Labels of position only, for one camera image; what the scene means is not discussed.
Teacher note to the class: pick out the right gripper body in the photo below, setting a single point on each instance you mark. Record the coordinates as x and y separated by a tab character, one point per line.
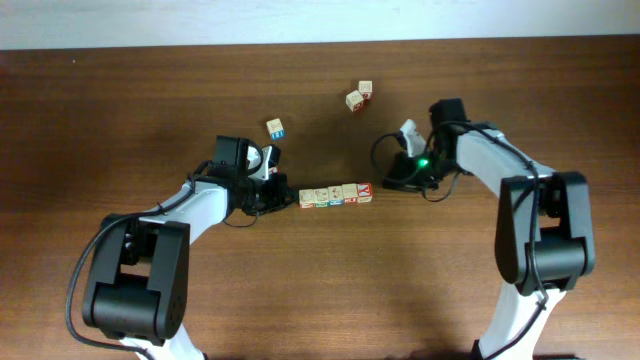
415	173

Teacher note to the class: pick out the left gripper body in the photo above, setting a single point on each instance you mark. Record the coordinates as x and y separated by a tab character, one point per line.
266	194

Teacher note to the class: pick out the block with C red side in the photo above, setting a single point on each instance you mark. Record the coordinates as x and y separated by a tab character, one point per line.
306	198

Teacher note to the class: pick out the block with green side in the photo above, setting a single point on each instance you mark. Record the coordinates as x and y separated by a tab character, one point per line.
321	197

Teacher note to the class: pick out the block with car picture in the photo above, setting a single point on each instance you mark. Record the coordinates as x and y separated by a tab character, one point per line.
335	195

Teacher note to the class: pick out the block with red X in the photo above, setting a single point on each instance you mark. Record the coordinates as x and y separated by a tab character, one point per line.
364	192

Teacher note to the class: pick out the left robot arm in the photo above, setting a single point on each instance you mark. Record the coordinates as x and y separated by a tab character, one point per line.
137	287

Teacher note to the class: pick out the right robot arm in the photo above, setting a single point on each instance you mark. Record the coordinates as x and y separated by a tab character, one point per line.
544	240

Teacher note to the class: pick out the block with blue side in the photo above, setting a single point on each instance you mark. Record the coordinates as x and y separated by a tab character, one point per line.
275	129

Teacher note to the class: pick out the block red side far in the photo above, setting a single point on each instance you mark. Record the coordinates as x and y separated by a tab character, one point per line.
354	101

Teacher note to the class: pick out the farthest block red side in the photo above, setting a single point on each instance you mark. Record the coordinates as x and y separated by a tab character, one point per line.
365	88

